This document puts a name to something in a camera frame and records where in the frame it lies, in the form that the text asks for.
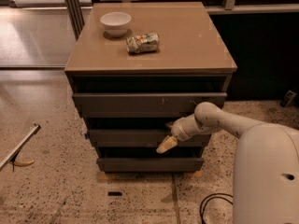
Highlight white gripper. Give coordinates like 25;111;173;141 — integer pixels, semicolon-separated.
156;115;203;154

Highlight grey drawer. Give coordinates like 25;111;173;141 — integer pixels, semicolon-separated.
97;158;204;173
88;128;213;148
73;92;227;118

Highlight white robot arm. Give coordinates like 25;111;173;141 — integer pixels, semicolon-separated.
157;102;299;224

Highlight grey top drawer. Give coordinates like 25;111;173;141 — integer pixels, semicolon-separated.
73;92;227;118

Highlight grey bottom drawer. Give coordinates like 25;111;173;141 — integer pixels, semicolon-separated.
97;158;204;173

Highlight brown drawer cabinet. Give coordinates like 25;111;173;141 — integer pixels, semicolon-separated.
65;2;236;159

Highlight white ceramic bowl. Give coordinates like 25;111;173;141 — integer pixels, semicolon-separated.
100;12;132;37

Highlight dark object on floor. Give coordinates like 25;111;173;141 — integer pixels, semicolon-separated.
279;90;297;107

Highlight metal bar with hook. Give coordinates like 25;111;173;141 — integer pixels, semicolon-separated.
0;123;41;171

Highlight black floor cable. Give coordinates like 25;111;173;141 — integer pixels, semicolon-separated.
199;192;234;224

